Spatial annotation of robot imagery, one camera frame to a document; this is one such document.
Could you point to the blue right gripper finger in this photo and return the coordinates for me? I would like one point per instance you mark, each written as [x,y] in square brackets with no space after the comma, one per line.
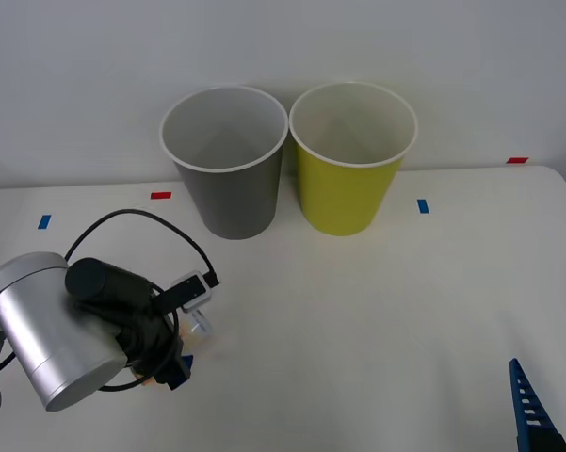
[522,405]

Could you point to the clear bottle with orange drink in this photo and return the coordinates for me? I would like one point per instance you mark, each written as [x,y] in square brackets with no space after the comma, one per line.
[200,328]

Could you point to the grey plastic waste bin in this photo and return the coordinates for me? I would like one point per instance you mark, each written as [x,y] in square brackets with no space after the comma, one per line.
[235,202]

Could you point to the silver and black left arm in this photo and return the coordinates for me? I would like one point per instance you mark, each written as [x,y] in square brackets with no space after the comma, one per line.
[37,320]

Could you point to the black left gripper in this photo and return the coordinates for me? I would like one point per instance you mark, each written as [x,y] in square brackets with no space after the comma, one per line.
[146,343]

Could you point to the yellow-green plastic waste bin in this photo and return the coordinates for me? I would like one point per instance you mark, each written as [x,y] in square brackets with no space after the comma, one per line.
[344,198]

